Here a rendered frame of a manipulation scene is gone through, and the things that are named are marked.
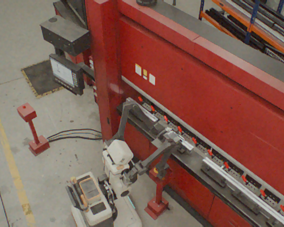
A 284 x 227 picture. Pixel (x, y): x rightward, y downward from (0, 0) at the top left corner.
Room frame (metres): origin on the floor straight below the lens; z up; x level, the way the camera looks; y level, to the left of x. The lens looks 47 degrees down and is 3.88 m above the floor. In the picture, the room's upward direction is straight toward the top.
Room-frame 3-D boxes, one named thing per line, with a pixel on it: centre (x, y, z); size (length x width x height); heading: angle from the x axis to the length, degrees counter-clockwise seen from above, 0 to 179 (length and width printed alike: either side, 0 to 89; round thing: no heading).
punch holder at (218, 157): (1.97, -0.78, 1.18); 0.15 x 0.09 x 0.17; 42
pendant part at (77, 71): (2.92, 0.79, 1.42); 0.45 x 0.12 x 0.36; 51
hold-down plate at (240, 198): (1.61, -1.03, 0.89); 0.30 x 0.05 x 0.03; 42
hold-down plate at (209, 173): (1.91, -0.76, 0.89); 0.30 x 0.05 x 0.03; 42
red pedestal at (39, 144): (2.96, 1.44, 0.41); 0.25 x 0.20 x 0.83; 132
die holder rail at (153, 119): (2.80, -0.03, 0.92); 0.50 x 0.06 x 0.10; 42
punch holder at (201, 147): (2.11, -0.65, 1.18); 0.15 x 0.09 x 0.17; 42
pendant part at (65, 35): (3.02, 0.78, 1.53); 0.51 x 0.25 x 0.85; 51
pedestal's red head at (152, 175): (2.03, -0.23, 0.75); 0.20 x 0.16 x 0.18; 44
